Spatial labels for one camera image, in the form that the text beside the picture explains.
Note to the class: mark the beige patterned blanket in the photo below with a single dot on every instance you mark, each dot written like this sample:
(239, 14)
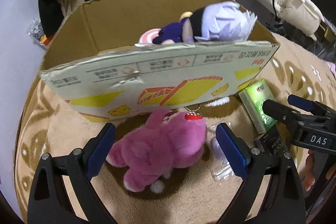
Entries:
(65, 129)

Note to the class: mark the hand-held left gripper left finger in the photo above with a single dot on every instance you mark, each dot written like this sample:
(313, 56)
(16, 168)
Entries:
(101, 150)

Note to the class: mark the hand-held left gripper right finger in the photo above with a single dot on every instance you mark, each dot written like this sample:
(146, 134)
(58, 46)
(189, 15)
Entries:
(233, 153)

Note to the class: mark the pink plush bear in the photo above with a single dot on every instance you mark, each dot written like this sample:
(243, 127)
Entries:
(162, 145)

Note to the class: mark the green tissue packet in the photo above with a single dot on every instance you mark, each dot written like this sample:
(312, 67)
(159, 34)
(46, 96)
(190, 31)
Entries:
(256, 98)

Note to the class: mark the printed cardboard box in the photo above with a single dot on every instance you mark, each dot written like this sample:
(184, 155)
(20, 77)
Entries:
(170, 74)

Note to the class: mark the white-haired plush doll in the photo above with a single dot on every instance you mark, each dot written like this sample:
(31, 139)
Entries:
(223, 22)

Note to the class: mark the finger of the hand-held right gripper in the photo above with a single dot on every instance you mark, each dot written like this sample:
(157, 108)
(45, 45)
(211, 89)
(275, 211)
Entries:
(302, 102)
(278, 111)

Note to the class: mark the pink swirl roll plush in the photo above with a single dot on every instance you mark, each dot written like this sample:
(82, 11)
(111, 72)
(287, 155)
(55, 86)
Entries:
(148, 36)

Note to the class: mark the clear plastic packet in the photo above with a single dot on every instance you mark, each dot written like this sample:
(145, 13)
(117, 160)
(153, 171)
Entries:
(221, 171)

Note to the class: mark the printed plastic bag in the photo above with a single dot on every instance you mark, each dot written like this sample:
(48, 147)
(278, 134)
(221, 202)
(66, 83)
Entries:
(39, 35)

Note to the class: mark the person's right hand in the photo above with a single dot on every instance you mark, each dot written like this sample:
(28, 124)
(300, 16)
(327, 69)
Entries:
(309, 171)

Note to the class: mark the small black carton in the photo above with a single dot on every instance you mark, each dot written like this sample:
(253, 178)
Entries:
(273, 145)

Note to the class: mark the black coat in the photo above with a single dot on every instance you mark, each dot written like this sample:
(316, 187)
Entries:
(50, 8)

